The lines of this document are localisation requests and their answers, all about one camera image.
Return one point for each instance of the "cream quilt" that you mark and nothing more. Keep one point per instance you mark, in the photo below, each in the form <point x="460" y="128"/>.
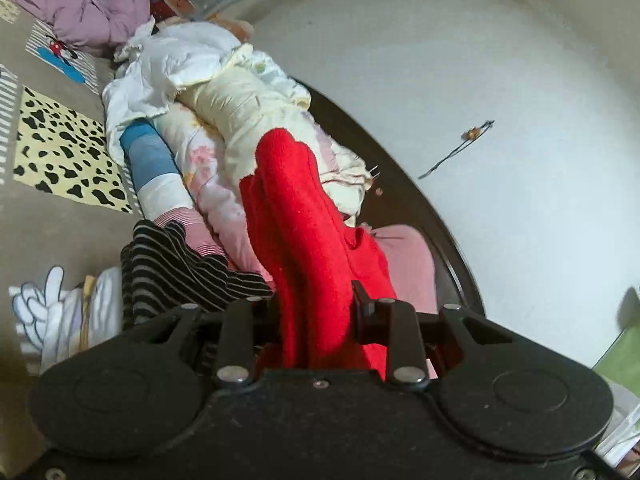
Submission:
<point x="235" y="105"/>

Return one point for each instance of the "red white striped cloth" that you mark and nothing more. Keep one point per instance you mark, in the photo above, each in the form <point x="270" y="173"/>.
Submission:
<point x="187" y="225"/>

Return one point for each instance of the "purple floral duvet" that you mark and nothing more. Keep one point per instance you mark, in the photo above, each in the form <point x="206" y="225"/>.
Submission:
<point x="85" y="5"/>

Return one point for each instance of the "green box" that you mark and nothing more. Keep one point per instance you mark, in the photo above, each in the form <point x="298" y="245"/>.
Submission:
<point x="622" y="360"/>

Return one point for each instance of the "black striped folded garment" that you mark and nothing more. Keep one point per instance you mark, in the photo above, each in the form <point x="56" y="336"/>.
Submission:
<point x="165" y="270"/>

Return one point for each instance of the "red sweater with green patch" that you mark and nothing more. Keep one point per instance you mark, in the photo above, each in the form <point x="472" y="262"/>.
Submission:
<point x="300" y="220"/>

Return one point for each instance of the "printed cartoon blanket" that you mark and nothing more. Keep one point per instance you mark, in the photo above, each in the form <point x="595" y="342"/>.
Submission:
<point x="50" y="240"/>

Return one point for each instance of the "peach plush toy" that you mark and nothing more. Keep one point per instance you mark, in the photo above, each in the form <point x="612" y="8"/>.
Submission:
<point x="235" y="25"/>

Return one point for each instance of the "pink floral quilt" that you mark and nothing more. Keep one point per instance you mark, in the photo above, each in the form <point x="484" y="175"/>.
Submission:
<point x="210" y="195"/>

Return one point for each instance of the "stack of pastel folded clothes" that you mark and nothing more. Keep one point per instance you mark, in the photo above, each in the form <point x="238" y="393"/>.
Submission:
<point x="105" y="305"/>

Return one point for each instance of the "blue and white cloth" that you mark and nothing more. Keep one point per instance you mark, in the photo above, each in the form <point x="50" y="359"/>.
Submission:
<point x="147" y="152"/>

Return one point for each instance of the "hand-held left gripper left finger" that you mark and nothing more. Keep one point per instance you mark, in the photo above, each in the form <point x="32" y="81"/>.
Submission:
<point x="237" y="330"/>

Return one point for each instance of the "white quilt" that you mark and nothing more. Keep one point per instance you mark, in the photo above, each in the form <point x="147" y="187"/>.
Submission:
<point x="165" y="70"/>

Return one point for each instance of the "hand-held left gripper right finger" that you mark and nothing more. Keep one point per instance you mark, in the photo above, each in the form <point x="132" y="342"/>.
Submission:
<point x="362" y="310"/>

